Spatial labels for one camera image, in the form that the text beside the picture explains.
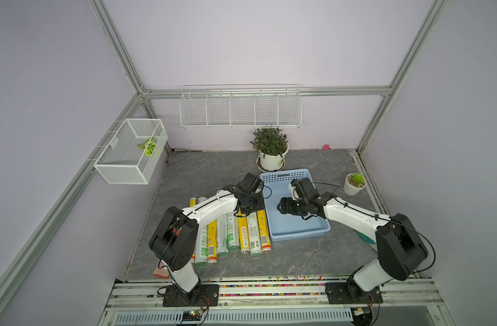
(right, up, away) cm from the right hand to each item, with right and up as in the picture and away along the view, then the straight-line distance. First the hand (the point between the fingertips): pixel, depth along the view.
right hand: (282, 206), depth 89 cm
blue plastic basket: (0, -8, -1) cm, 9 cm away
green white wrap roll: (-12, -12, -5) cm, 18 cm away
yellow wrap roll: (-17, -11, -4) cm, 21 cm away
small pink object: (+32, +30, +35) cm, 56 cm away
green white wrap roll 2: (-26, -11, -4) cm, 29 cm away
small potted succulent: (+36, +10, +8) cm, 38 cm away
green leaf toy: (-56, +26, -7) cm, 62 cm away
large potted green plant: (-4, +28, +10) cm, 30 cm away
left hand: (-9, 0, -1) cm, 9 cm away
